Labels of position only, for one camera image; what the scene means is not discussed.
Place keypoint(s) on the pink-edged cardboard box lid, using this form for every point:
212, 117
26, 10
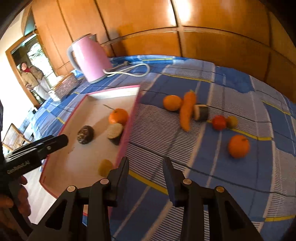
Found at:
97, 115

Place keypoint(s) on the small cut eggplant piece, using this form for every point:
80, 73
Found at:
201, 113

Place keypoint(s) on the wooden door frame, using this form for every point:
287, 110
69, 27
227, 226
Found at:
13, 69

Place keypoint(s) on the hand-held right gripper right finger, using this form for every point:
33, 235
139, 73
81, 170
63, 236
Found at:
167, 172

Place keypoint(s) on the red tomato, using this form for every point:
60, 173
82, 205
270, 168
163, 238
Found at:
219, 123

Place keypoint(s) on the person's left hand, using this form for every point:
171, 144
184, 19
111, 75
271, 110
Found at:
24, 197

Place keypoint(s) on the yellow round fruit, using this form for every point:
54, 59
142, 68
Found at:
105, 168

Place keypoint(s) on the pink electric kettle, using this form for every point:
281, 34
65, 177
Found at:
91, 59

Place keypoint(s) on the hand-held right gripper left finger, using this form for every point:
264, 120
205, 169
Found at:
124, 170

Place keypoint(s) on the silver ornate tissue box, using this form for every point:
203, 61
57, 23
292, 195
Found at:
66, 87

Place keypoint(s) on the orange carrot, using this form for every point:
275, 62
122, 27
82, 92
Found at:
186, 111

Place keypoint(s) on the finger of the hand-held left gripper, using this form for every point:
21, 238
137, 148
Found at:
56, 141
25, 144

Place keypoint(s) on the orange tangerine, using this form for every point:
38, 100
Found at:
172, 102
239, 146

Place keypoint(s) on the wooden chair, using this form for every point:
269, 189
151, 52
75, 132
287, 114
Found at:
13, 136

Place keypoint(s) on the tangerine with stem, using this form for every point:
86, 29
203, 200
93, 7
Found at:
118, 117

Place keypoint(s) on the dark passion fruit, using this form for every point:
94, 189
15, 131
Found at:
85, 135

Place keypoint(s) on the large cut eggplant piece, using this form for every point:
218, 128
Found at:
114, 132

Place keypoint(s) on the yellow-green round fruit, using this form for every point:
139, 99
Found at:
232, 122

